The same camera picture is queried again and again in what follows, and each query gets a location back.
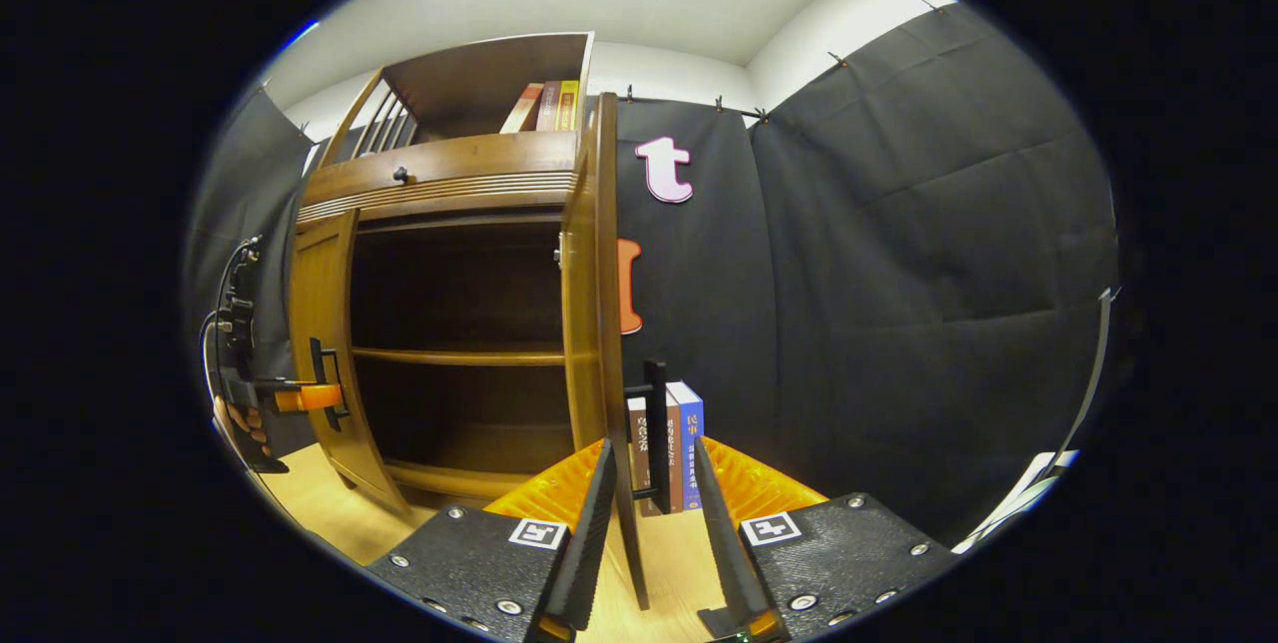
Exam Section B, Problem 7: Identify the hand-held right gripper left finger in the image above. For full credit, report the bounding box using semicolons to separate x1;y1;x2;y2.
364;437;618;642

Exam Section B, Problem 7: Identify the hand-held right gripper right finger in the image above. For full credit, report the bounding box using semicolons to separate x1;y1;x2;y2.
693;435;959;642

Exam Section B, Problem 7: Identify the wooden cabinet door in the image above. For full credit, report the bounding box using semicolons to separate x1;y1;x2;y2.
289;210;412;516
559;92;652;612

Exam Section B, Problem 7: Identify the wooden double-door shoe cabinet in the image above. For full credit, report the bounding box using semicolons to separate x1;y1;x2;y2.
290;32;610;506

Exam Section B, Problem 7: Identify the blue book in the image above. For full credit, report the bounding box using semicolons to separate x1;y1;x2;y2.
666;380;706;512

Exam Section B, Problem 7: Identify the brown white book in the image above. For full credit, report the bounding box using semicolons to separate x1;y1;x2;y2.
627;393;685;516

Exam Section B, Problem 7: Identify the black backdrop cloth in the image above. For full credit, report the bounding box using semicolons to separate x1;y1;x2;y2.
185;2;1119;544

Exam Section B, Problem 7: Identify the beige red book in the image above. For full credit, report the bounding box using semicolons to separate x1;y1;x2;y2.
499;82;546;135

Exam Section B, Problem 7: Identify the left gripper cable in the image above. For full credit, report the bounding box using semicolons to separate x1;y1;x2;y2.
200;239;263;424

